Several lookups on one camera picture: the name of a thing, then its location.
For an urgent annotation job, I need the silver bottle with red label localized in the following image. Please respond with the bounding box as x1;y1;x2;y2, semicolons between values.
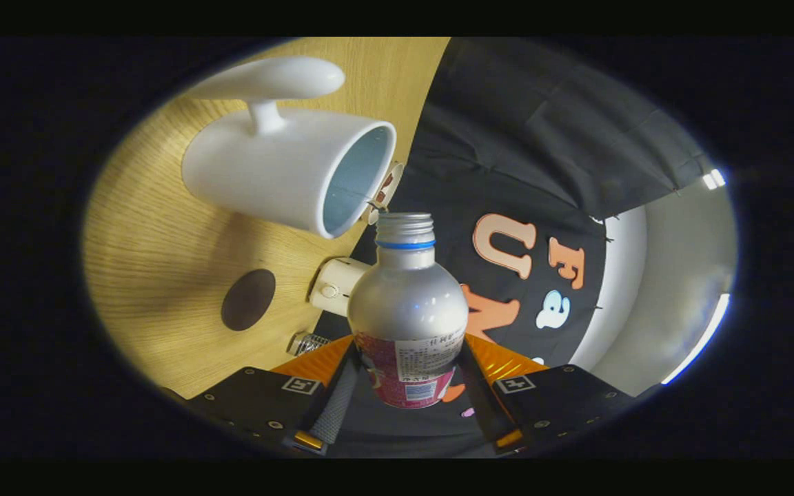
347;212;469;409

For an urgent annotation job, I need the wooden table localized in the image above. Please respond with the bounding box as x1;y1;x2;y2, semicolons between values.
82;37;451;400

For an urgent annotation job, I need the white cup with knob handle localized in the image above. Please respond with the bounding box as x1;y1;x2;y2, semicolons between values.
181;56;398;240

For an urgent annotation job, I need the white toaster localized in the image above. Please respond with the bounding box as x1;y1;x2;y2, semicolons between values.
309;257;374;318

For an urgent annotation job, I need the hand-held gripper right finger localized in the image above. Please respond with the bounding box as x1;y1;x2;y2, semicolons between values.
458;333;635;453

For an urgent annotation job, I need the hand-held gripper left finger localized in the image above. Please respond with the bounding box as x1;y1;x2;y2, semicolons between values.
187;334;363;455

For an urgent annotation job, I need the white oval plate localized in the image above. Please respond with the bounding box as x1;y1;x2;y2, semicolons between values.
368;162;405;226

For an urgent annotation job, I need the dark brown round coaster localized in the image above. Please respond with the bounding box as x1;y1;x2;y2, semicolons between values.
221;269;277;332

